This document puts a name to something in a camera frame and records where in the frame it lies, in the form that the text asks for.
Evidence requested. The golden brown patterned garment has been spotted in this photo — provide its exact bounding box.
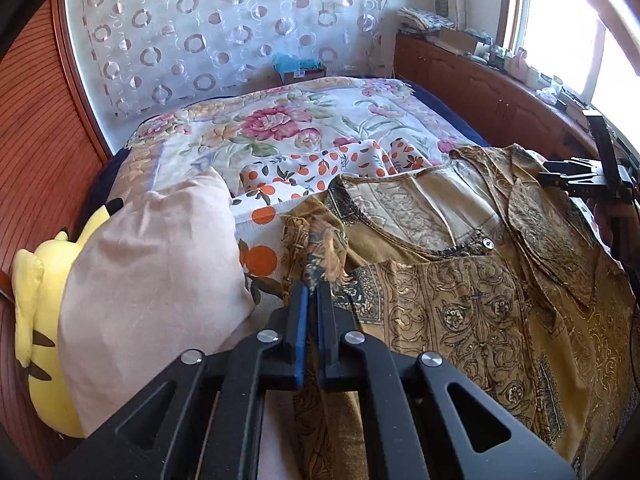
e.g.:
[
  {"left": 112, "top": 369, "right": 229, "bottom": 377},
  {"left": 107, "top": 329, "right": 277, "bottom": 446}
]
[{"left": 283, "top": 145, "right": 634, "bottom": 479}]

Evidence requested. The wooden low cabinet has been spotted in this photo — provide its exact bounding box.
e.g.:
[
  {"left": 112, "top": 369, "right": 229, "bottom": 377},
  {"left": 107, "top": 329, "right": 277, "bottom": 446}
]
[{"left": 394, "top": 34, "right": 598, "bottom": 159}]

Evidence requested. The pink folded pillow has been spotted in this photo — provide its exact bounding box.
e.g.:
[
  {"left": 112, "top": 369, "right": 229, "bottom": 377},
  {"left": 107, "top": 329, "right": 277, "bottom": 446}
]
[{"left": 58, "top": 169, "right": 255, "bottom": 434}]

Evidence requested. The white bottle on cabinet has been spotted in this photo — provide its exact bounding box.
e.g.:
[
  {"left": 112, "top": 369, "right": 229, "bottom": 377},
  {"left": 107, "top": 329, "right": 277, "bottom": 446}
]
[{"left": 509, "top": 48, "right": 529, "bottom": 82}]

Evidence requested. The cardboard box on cabinet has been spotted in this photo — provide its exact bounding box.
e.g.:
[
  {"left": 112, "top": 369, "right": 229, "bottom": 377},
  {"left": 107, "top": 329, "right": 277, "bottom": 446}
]
[{"left": 437, "top": 28, "right": 478, "bottom": 55}]

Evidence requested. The yellow plush toy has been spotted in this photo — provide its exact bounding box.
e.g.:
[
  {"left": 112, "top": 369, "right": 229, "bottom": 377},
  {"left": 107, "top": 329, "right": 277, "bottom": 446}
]
[{"left": 11, "top": 198, "right": 124, "bottom": 439}]

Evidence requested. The orange print white blanket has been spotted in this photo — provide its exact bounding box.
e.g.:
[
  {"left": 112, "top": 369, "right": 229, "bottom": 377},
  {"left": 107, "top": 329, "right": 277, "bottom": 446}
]
[{"left": 230, "top": 138, "right": 426, "bottom": 306}]

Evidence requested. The stack of folded cloths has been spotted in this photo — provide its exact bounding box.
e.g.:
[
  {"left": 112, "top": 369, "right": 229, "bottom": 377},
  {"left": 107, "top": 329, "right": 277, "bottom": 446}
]
[{"left": 397, "top": 6, "right": 456, "bottom": 32}]

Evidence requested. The floral bed sheet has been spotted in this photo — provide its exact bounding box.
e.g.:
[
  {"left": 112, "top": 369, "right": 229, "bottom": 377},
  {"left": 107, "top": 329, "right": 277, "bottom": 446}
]
[{"left": 111, "top": 77, "right": 486, "bottom": 200}]

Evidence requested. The wooden headboard panel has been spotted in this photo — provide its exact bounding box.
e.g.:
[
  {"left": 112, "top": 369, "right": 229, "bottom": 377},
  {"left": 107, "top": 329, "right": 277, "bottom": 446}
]
[{"left": 1, "top": 0, "right": 110, "bottom": 476}]

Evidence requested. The teal box behind bed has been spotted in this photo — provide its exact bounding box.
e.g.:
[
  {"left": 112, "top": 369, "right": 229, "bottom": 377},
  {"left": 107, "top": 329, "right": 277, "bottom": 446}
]
[{"left": 272, "top": 54, "right": 326, "bottom": 84}]

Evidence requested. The white circle patterned curtain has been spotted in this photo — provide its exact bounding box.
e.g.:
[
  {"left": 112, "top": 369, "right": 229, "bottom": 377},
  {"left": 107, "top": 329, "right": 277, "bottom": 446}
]
[{"left": 66, "top": 0, "right": 387, "bottom": 120}]

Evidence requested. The window with wooden frame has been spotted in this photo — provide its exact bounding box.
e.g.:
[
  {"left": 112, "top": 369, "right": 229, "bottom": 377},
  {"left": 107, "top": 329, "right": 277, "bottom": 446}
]
[{"left": 515, "top": 0, "right": 639, "bottom": 138}]

